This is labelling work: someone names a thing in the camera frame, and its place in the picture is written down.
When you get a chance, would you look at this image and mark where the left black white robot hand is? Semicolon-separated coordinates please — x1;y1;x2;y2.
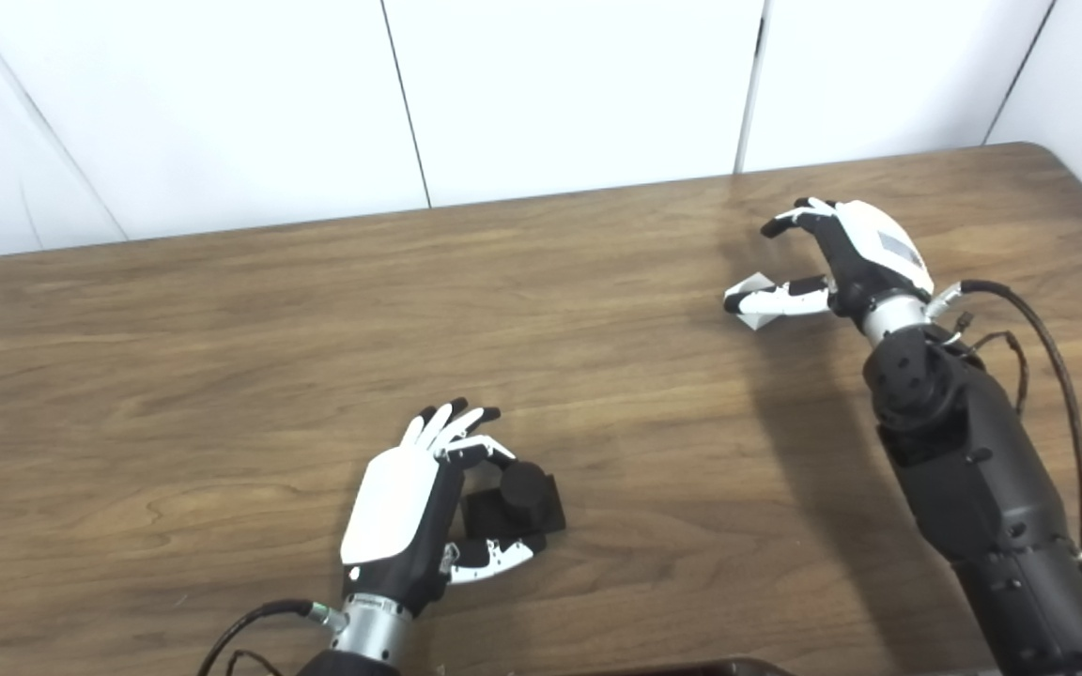
340;398;548;618

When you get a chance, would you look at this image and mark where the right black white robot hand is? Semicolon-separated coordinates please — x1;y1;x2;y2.
724;197;935;320

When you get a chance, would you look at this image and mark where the white square piece with hole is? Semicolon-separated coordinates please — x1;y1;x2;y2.
727;272;791;331

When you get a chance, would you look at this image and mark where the black peg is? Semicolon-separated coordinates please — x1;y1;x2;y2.
461;461;567;541

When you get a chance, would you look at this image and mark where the dark robot torso edge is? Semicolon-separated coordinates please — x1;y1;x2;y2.
503;657;796;676

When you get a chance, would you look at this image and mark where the thick black left wrist cable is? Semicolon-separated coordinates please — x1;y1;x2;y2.
198;599;349;676

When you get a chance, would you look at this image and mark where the thick black wrist cable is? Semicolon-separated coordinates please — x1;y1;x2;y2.
198;599;349;676
926;279;1082;602

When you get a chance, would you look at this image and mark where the thin black right arm wire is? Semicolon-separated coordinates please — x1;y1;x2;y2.
954;315;1030;419

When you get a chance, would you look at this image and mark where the thin black arm wire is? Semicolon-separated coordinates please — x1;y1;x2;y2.
224;650;284;676
954;315;1030;419

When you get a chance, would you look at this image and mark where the thin black left arm wire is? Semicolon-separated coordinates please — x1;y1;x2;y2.
224;650;284;676

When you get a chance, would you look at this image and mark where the thick black right wrist cable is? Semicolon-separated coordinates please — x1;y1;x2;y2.
926;279;1082;602

